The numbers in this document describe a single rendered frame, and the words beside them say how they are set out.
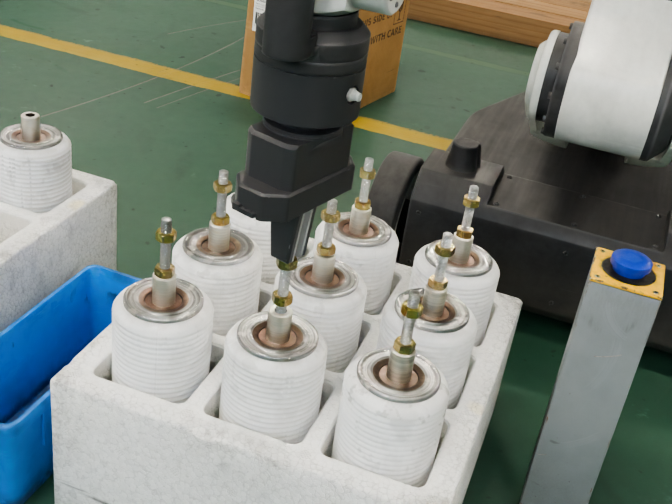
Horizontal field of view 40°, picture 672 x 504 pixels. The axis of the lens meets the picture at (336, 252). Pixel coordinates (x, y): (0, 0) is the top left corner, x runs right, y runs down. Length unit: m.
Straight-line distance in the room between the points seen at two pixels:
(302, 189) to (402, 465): 0.27
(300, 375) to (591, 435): 0.35
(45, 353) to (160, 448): 0.31
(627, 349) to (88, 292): 0.65
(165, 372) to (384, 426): 0.22
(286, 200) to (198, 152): 1.07
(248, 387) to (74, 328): 0.41
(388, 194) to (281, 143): 0.62
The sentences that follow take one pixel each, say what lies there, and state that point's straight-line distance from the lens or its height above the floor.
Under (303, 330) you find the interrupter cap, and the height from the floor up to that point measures 0.25.
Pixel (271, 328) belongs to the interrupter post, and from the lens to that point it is 0.85.
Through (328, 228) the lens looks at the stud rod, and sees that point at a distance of 0.92.
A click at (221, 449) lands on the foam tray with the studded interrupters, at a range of 0.86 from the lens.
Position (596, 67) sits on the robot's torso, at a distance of 1.12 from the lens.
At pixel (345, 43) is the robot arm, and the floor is 0.55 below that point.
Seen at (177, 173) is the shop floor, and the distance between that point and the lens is 1.71.
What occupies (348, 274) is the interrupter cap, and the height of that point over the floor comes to 0.25.
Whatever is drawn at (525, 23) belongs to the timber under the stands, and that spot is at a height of 0.06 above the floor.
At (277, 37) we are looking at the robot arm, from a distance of 0.67.
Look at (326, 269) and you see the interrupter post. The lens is 0.94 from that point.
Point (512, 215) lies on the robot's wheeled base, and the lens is 1.30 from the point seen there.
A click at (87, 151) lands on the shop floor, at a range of 1.78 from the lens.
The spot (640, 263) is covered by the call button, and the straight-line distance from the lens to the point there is 0.95.
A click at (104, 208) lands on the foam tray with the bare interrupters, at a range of 1.26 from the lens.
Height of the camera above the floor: 0.75
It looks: 30 degrees down
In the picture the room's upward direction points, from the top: 8 degrees clockwise
